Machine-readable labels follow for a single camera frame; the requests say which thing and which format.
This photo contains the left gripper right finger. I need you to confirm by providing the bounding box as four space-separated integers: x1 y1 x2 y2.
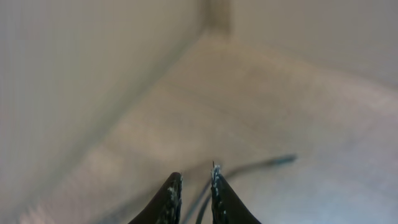
211 166 261 224

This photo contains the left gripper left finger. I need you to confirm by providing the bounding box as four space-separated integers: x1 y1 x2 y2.
129 172 183 224

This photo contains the thin black USB-C cable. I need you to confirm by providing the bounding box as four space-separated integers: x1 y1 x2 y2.
180 153 298 224

